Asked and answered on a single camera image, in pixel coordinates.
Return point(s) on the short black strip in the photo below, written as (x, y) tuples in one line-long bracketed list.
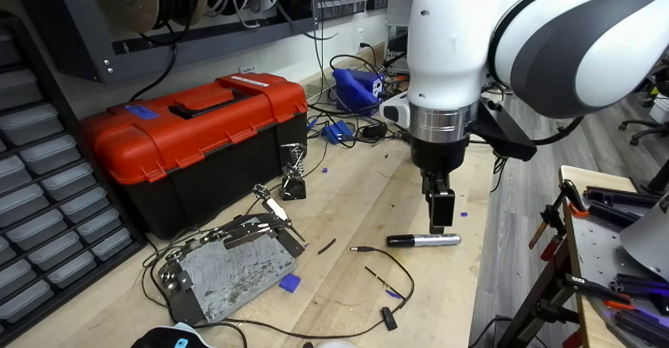
[(326, 246)]

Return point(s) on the white mug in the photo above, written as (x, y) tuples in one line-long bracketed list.
[(335, 345)]

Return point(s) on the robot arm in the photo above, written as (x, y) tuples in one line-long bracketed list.
[(454, 39)]

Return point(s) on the red and black toolbox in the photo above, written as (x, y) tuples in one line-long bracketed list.
[(193, 123)]

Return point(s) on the grey plate with holder arms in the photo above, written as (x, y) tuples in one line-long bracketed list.
[(235, 272)]

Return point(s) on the black and white device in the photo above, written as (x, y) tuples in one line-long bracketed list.
[(167, 337)]

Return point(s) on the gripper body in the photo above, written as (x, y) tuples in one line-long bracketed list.
[(438, 153)]

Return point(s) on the wall socket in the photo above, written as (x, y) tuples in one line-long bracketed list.
[(360, 38), (247, 69)]

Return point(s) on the black and silver marker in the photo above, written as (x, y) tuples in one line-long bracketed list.
[(436, 240)]

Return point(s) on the blue plastic block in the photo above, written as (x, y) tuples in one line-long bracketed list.
[(290, 283)]

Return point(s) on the thin black stick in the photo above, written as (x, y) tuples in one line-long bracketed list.
[(381, 280)]

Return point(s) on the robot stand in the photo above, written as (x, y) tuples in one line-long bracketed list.
[(590, 243)]

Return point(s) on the blue soldering station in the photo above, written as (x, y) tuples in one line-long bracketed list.
[(355, 91)]

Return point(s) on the grey small parts drawer cabinet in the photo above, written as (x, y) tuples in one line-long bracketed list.
[(47, 181)]

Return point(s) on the helping hands tool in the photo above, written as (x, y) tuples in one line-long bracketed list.
[(293, 183)]

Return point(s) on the black aluminium profile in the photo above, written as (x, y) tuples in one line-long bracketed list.
[(622, 197), (643, 327), (640, 287)]

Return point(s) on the office chair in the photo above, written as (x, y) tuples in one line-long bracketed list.
[(648, 126)]

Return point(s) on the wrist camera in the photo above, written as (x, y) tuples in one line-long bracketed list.
[(502, 131)]

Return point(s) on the black power adapter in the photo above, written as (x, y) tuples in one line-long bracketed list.
[(374, 129)]

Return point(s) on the white bin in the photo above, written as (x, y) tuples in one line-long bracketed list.
[(660, 110)]

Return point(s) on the small black connector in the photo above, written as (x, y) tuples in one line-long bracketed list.
[(389, 318)]

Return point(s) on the blue soldering iron holder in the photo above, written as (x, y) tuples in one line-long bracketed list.
[(337, 131)]

